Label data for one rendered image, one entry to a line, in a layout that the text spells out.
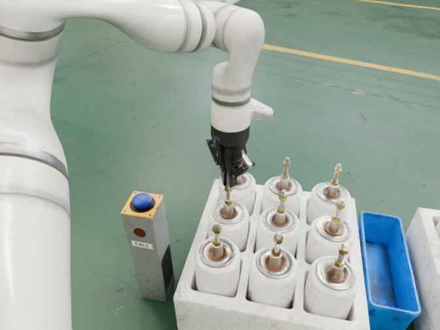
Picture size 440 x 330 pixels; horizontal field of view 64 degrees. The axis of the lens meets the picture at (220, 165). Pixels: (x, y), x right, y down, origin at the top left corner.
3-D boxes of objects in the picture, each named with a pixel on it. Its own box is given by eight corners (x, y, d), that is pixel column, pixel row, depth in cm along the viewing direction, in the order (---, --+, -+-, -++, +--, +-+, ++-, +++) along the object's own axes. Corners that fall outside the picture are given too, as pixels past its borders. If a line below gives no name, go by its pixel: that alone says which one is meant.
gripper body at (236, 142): (201, 116, 67) (202, 156, 73) (230, 135, 62) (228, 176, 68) (230, 104, 71) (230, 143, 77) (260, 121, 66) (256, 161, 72)
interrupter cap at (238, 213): (231, 197, 86) (231, 195, 86) (251, 216, 82) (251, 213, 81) (205, 211, 83) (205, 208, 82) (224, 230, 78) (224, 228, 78)
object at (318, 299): (348, 318, 81) (368, 270, 70) (329, 351, 75) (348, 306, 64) (310, 294, 86) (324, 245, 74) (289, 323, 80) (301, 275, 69)
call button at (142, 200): (148, 213, 74) (146, 206, 72) (130, 210, 74) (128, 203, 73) (154, 200, 77) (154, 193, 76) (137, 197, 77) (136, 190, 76)
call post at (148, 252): (166, 303, 91) (152, 219, 72) (141, 297, 93) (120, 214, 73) (175, 279, 97) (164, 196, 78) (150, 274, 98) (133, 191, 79)
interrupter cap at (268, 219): (303, 222, 80) (303, 220, 80) (280, 239, 76) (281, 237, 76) (277, 204, 85) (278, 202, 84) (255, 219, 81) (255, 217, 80)
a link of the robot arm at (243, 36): (266, 101, 63) (232, 84, 68) (274, 9, 53) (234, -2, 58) (237, 114, 59) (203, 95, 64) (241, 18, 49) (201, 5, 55)
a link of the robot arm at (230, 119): (275, 118, 68) (278, 89, 64) (230, 139, 62) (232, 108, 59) (243, 101, 74) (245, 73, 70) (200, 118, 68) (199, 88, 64)
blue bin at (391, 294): (404, 342, 83) (423, 315, 76) (356, 332, 85) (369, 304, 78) (387, 244, 106) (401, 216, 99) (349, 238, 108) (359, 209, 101)
